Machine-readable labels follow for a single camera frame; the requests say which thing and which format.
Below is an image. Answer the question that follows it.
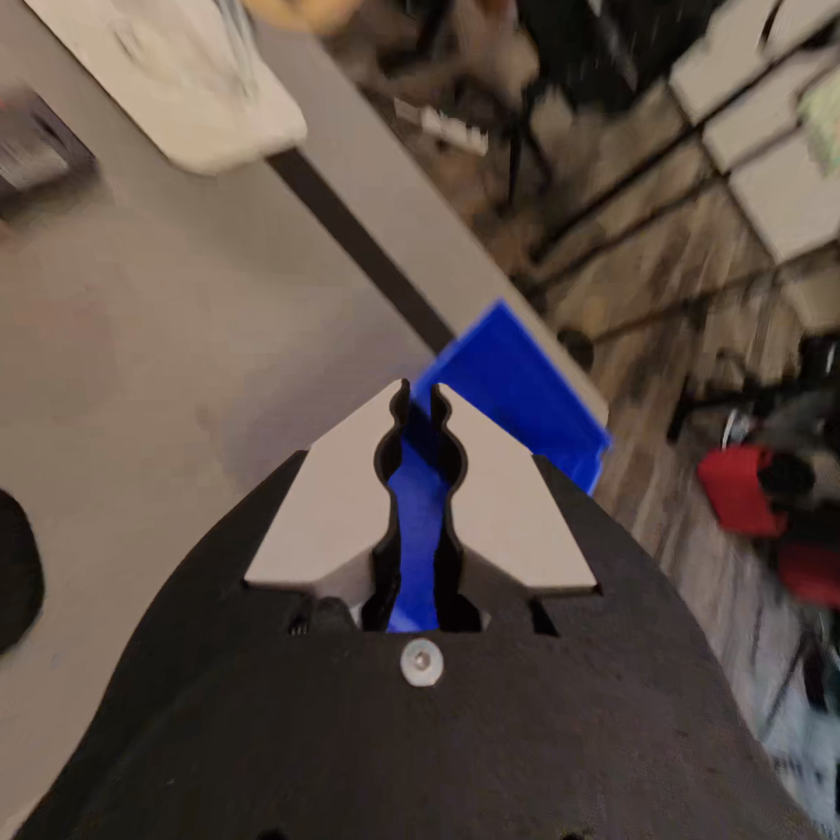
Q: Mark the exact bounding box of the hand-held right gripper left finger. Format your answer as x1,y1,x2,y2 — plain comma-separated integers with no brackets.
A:
244,378,412,599

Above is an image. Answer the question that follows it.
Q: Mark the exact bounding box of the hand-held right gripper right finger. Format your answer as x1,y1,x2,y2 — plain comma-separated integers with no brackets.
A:
430,384,599,601

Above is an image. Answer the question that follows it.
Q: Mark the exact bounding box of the blue plastic bin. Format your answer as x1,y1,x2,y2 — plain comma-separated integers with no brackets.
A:
386,301,613,634

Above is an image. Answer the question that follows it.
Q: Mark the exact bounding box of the black ethernet switch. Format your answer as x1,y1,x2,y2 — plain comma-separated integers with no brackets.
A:
0,88,99,215

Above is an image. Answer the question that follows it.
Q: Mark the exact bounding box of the red fabric bin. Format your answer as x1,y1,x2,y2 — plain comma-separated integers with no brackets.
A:
697,445,816,540
777,541,840,609

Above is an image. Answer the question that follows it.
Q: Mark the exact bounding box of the white board stand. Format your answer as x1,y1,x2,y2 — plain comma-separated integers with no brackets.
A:
26,0,308,176

